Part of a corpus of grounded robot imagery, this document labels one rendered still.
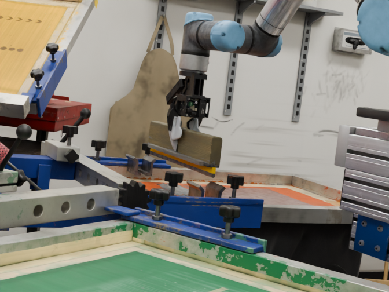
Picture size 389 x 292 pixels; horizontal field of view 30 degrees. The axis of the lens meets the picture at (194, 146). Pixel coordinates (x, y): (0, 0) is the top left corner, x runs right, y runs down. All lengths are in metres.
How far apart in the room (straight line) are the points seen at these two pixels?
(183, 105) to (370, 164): 0.57
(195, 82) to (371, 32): 0.64
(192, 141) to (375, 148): 0.52
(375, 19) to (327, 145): 3.32
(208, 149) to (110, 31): 2.26
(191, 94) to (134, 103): 2.10
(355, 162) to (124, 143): 2.51
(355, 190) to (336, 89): 3.12
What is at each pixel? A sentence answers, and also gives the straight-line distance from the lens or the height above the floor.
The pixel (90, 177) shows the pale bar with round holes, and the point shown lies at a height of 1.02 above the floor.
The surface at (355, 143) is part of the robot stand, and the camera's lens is 1.58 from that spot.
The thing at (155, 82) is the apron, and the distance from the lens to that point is 4.02.
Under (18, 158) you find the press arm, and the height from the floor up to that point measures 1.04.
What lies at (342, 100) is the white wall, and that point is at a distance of 4.71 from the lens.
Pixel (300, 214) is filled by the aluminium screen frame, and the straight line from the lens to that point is 1.82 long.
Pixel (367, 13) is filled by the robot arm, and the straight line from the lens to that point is 1.40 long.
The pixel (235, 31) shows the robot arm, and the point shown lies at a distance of 1.80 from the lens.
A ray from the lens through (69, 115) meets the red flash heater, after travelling 2.89.
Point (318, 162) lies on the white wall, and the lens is 4.66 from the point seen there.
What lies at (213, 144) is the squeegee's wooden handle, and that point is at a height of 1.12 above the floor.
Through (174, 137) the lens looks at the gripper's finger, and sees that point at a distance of 1.92.
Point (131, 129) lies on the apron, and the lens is 3.97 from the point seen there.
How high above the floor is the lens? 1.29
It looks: 6 degrees down
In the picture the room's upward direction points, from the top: 7 degrees clockwise
